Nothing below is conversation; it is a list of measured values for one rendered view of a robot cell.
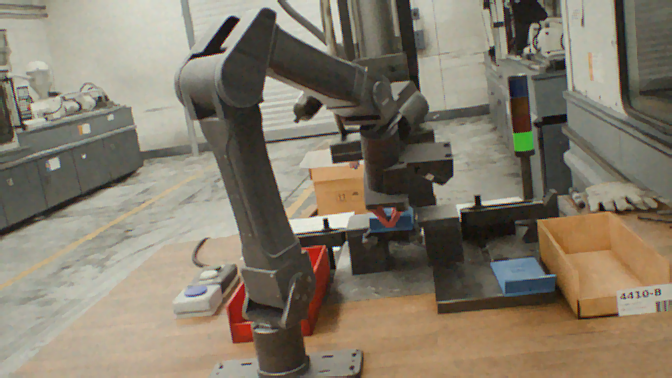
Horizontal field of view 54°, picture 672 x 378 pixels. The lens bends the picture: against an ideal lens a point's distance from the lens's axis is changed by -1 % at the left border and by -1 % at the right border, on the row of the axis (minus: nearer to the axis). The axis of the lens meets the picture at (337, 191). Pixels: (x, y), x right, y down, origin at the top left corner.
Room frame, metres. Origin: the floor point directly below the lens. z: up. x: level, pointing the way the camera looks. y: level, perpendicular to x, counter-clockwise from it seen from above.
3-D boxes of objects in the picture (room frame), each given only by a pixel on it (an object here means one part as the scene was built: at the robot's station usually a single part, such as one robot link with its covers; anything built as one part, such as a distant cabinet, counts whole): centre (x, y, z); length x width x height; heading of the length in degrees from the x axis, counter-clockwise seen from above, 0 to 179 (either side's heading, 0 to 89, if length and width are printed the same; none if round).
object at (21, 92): (7.11, 3.21, 1.27); 0.23 x 0.18 x 0.38; 79
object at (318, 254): (1.02, 0.11, 0.93); 0.25 x 0.12 x 0.06; 172
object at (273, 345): (0.78, 0.10, 0.94); 0.20 x 0.07 x 0.08; 82
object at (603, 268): (0.92, -0.37, 0.93); 0.25 x 0.13 x 0.08; 172
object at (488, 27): (6.51, -1.73, 1.27); 0.23 x 0.18 x 0.38; 79
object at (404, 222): (1.12, -0.09, 1.00); 0.15 x 0.07 x 0.03; 173
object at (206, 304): (1.07, 0.27, 0.90); 0.07 x 0.07 x 0.06; 82
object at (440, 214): (1.16, -0.11, 0.98); 0.20 x 0.10 x 0.01; 82
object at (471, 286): (0.96, -0.21, 0.91); 0.17 x 0.16 x 0.02; 82
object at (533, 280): (0.93, -0.25, 0.93); 0.15 x 0.07 x 0.03; 174
